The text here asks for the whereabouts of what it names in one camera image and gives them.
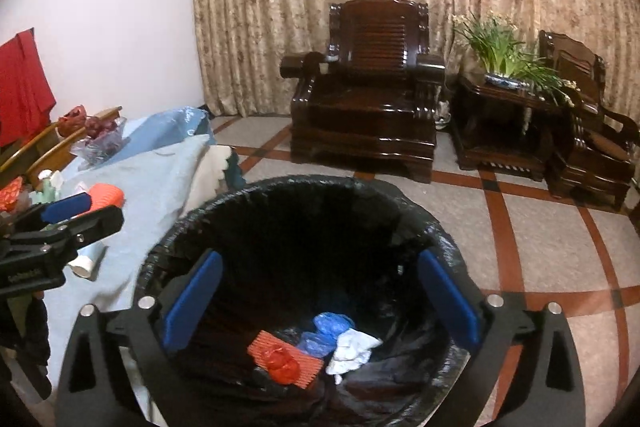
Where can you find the orange ribbed paper cup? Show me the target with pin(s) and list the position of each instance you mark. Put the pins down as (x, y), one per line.
(107, 194)
(312, 369)

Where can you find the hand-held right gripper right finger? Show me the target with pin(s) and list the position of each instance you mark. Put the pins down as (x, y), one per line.
(448, 302)

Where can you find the dark wooden side table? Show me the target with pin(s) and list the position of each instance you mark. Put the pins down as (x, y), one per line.
(500, 127)

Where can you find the grey-blue table cloth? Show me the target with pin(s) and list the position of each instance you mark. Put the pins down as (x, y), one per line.
(150, 192)

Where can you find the dark wooden slatted armchair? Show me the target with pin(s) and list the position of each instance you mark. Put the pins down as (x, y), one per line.
(372, 107)

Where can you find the flattened orange ribbed paper cup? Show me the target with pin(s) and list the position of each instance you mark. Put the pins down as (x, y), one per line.
(312, 369)

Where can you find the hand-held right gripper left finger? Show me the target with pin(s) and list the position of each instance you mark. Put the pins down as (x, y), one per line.
(194, 303)

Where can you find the green potted plant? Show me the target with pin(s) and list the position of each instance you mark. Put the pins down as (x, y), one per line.
(500, 52)

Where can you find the blue crumpled plastic glove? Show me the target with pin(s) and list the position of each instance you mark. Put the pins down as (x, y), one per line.
(314, 343)
(334, 323)

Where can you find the bin with black liner bag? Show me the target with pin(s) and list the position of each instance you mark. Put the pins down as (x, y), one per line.
(300, 237)

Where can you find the wooden chair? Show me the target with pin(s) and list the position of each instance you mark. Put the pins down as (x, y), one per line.
(25, 152)
(55, 154)

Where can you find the small dark red apple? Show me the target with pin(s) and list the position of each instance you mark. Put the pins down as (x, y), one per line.
(110, 125)

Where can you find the red crumpled wrapper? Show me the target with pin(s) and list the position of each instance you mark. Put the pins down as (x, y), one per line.
(280, 364)

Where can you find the blue plastic table cover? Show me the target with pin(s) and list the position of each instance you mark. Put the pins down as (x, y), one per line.
(170, 127)

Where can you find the large dark red apple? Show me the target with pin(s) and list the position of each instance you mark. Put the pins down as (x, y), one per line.
(94, 128)

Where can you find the red hanging cloth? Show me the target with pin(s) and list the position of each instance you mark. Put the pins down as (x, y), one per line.
(22, 87)

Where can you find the white scalloped table cover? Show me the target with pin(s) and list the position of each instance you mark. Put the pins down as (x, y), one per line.
(212, 177)

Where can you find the white crumpled tissue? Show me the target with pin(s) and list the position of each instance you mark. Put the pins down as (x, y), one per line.
(352, 349)

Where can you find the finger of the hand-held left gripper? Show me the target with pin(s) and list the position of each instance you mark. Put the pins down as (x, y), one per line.
(67, 208)
(97, 224)

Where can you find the clear glass fruit bowl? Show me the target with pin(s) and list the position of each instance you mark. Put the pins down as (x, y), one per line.
(97, 149)

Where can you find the orange net bag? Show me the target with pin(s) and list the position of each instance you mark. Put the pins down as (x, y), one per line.
(72, 119)

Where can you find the person's left forearm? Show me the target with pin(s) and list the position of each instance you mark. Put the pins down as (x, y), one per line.
(25, 337)

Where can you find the red patterned packet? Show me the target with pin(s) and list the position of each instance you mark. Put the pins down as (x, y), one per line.
(10, 197)

